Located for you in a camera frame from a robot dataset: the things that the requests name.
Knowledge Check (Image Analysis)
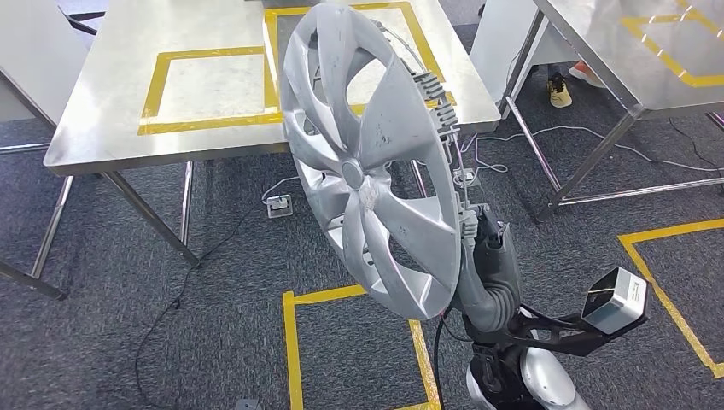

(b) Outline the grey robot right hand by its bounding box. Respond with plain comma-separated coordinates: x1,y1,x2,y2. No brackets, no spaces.
455,203,523,309

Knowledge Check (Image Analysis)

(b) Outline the black camera bracket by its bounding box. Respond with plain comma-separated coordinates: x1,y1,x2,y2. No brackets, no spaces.
464,307,623,358

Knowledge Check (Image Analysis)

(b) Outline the person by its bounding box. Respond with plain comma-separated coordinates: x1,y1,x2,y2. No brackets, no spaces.
546,59,606,109

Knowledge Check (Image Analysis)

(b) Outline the grey floor socket box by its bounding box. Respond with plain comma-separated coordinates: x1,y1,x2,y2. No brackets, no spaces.
452,168,482,188
266,194,294,219

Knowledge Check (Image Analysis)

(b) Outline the yellow floor tape square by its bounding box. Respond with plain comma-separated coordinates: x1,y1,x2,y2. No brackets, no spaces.
617,217,724,379

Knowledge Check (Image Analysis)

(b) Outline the white board panel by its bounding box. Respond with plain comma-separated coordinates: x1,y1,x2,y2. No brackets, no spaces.
469,0,578,104
0,0,91,126

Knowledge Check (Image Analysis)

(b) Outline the silver plastic wheel cover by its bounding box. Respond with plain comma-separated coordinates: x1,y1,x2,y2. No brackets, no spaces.
279,3,479,323

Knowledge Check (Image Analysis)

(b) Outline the steel workbench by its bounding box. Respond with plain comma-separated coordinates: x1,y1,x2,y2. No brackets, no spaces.
0,142,53,157
0,0,502,301
500,0,724,223

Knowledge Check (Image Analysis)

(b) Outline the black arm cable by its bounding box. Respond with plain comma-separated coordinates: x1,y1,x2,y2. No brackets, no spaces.
432,307,453,410

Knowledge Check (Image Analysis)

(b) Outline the white power cable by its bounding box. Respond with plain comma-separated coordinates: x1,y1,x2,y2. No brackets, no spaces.
260,175,301,205
460,124,724,173

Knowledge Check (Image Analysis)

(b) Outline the black floor cable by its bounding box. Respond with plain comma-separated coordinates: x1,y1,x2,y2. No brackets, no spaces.
134,209,255,410

